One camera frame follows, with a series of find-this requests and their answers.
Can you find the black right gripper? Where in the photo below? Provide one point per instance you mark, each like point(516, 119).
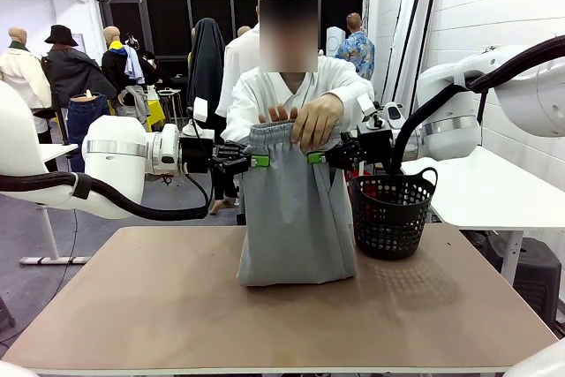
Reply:
point(375, 147)

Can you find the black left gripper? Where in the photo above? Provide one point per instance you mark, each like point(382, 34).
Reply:
point(196, 154)

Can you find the grey training pants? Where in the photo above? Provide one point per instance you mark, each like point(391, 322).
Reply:
point(291, 218)

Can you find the dark perforated plastic basket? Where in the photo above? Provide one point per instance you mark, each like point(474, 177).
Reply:
point(388, 236)

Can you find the person's left forearm white sleeve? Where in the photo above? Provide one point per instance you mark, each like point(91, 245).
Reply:
point(357, 90)

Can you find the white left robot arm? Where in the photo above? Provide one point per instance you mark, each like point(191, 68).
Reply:
point(115, 160)

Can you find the person's right forearm white sleeve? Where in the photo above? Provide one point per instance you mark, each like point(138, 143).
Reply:
point(238, 130)

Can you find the person's left hand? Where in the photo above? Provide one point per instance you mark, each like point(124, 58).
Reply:
point(320, 121)

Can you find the person's right hand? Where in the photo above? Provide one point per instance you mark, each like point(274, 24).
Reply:
point(278, 113)

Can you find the person in white shirt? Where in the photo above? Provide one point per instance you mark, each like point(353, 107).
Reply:
point(265, 94)

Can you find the yellow tablecloth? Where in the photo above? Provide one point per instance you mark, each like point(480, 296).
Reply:
point(156, 114)

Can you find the small white stool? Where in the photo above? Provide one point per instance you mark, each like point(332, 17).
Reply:
point(171, 93)

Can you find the mannequin in black cloak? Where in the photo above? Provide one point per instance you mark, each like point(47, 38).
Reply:
point(205, 63)

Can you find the man in floral shirt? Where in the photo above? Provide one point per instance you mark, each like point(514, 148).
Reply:
point(359, 52)

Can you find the mannequin in light jeans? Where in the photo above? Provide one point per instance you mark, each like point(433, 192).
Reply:
point(132, 105)

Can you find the bald mannequin head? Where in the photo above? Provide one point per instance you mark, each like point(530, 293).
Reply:
point(243, 32)

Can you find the large white table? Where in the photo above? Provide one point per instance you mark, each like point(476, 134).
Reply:
point(485, 200)

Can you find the mannequin with yellow scarf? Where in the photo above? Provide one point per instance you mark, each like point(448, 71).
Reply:
point(112, 63)

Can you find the mannequin in dark jeans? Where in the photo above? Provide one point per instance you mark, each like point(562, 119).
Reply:
point(84, 112)

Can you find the mannequin with black hat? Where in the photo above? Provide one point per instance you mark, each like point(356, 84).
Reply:
point(75, 72)

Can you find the black tripod stand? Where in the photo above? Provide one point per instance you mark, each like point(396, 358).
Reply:
point(491, 47)

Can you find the mannequin in cream jacket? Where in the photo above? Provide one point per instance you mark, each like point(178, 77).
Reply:
point(22, 77)

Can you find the black plastic stool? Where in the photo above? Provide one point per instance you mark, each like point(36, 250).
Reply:
point(536, 280)

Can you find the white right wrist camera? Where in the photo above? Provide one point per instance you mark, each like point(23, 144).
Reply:
point(365, 104)

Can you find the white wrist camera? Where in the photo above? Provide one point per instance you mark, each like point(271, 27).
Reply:
point(365, 104)
point(200, 108)

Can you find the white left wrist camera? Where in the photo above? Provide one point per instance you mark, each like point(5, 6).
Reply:
point(200, 108)

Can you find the white panel black frame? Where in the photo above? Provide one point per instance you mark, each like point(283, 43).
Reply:
point(397, 41)
point(424, 41)

